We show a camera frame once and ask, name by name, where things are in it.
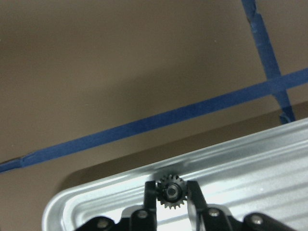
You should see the small black gear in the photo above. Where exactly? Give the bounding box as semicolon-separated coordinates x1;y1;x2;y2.
156;175;187;209

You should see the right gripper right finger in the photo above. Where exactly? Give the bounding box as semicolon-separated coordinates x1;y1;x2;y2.
187;180;207;231

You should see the silver metal tray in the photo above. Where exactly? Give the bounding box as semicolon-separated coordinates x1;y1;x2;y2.
42;119;308;231

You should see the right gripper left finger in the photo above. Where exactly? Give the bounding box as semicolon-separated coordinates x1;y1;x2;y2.
143;181;157;231

